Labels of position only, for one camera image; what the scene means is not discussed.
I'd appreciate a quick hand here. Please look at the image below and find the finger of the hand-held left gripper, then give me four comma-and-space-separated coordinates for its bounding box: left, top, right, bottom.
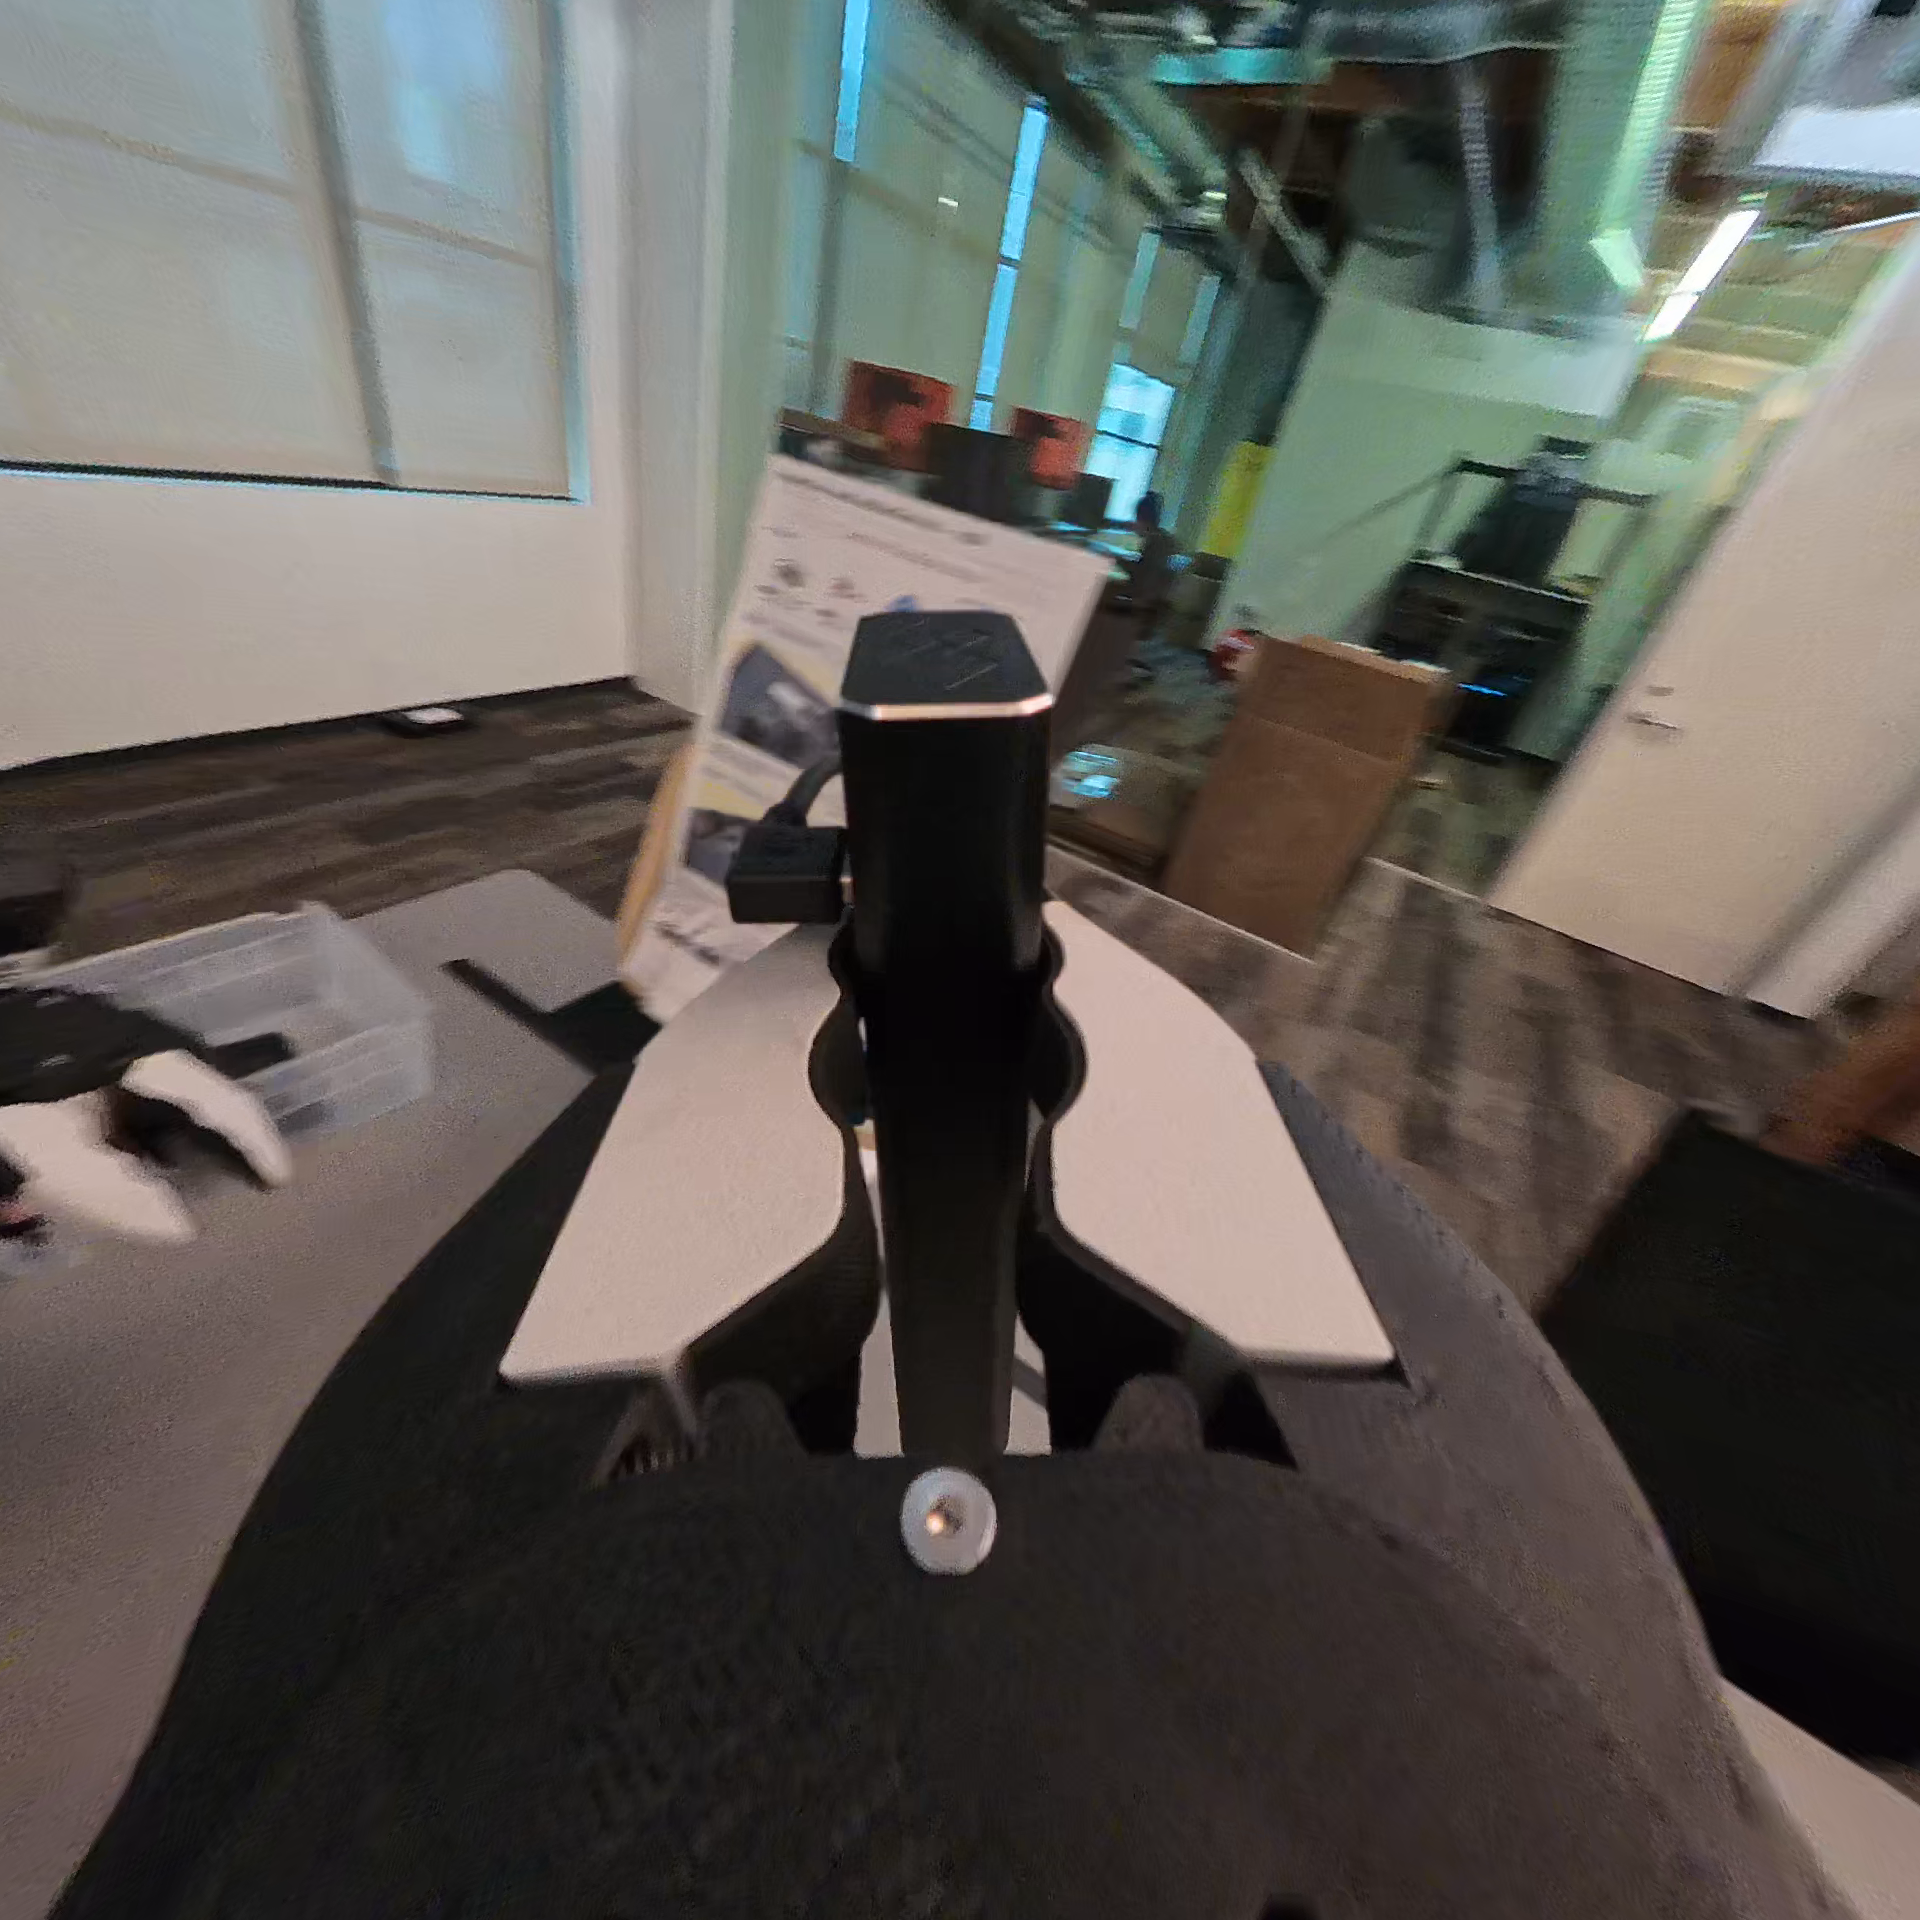
0, 1099, 201, 1249
124, 1047, 298, 1193

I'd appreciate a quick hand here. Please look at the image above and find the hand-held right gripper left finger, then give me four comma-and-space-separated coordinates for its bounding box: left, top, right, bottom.
499, 921, 885, 1384

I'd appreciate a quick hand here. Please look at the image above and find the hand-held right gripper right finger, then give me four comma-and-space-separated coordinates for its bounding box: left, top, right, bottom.
1027, 895, 1401, 1369

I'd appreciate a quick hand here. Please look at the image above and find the black usb hub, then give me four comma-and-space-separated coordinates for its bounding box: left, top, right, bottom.
833, 607, 1059, 1459

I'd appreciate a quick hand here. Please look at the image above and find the translucent plastic box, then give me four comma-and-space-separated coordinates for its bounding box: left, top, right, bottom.
30, 901, 437, 1136

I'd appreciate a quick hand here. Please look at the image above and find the brown cardboard box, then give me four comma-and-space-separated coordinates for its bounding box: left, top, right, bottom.
1162, 630, 1453, 959

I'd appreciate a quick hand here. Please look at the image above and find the black chair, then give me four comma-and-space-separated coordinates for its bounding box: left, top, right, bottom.
1543, 1106, 1920, 1765

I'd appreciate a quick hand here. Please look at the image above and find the black equipment rack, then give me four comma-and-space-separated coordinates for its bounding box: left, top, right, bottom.
1372, 441, 1652, 759

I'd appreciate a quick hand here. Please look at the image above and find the printed poster board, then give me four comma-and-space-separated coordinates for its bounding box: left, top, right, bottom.
618, 449, 1124, 1024

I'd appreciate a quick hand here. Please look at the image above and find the white door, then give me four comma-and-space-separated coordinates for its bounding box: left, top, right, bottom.
1487, 275, 1920, 1022

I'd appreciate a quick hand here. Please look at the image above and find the black monitor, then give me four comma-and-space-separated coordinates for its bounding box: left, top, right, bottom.
922, 421, 1023, 520

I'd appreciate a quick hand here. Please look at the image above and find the white window blind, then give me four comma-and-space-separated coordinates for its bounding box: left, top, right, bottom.
0, 0, 579, 499

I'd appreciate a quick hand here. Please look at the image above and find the ceiling strip light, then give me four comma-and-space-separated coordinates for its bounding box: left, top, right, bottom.
1641, 200, 1767, 343

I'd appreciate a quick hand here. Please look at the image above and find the black cable with plug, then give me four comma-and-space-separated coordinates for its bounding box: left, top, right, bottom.
726, 761, 855, 928

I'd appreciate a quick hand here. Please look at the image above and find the yellow wall sign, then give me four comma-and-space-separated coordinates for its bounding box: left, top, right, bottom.
1199, 438, 1273, 559

